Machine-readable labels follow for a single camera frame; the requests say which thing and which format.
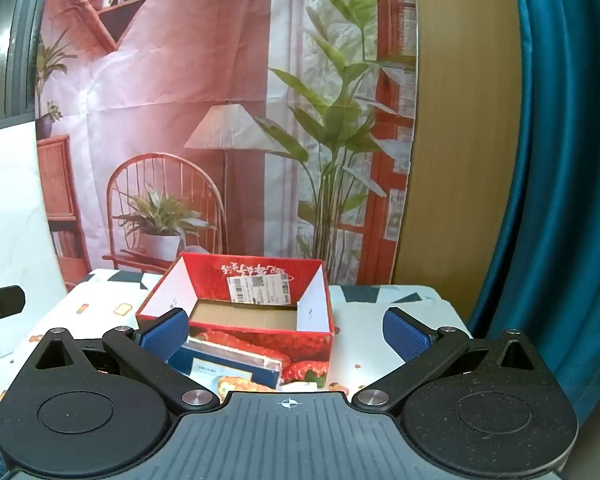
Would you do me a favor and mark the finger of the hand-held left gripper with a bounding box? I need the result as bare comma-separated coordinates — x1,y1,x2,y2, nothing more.
0,285,26,320

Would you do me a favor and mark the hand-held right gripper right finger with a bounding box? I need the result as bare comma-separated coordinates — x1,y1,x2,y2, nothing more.
351,306,548,413

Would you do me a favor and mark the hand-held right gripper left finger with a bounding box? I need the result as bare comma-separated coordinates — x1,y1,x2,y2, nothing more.
29,306,221,413

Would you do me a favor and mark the blue packet with white label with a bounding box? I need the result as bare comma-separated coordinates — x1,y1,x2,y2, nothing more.
169,336,284,393

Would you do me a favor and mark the red strawberry print cardboard box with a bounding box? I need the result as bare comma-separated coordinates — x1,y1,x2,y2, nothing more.
135,253,337,390

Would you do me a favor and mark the white board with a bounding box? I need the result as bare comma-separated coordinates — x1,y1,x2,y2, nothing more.
0,121,70,306

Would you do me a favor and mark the wooden panel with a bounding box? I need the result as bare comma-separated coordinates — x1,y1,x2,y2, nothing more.
390,0,537,287

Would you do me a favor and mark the dark window with frame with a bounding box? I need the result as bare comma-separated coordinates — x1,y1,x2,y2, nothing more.
0,0,56,131

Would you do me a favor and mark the printed wall tapestry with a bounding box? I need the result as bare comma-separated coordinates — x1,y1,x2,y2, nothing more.
34,0,419,292

